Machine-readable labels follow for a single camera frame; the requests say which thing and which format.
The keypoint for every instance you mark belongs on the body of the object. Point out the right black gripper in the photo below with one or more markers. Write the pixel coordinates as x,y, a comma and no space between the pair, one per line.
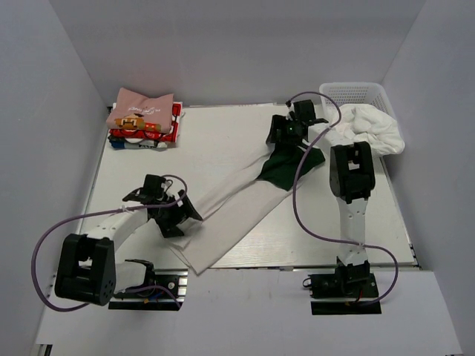
281,122

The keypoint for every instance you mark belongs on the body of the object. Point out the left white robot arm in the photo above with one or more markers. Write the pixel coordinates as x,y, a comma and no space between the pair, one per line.
88,271

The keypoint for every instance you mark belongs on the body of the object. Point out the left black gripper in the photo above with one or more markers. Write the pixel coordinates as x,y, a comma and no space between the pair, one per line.
186,210

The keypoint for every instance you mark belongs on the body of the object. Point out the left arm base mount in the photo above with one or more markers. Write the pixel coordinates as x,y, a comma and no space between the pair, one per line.
168,294

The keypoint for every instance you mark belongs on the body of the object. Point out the crumpled white t-shirt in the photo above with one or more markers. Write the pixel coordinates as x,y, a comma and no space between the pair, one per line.
364,122

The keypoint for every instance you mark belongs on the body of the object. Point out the folded red t-shirt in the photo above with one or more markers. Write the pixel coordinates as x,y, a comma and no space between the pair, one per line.
150,131

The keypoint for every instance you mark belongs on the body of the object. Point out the folded blue white t-shirt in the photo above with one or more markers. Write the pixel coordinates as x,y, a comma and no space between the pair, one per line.
132,143

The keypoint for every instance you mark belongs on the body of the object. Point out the white plastic basket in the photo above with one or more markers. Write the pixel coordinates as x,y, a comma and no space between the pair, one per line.
358,93

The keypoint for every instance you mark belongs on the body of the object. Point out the folded pink t-shirt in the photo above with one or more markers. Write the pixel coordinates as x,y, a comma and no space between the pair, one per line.
135,109

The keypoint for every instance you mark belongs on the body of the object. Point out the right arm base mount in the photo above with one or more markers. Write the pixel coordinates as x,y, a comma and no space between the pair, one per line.
327,298

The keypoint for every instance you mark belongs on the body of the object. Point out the white and green raglan t-shirt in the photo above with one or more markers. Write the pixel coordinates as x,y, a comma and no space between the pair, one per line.
233,207

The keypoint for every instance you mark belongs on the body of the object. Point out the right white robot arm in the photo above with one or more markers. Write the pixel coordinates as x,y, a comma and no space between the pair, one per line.
352,179

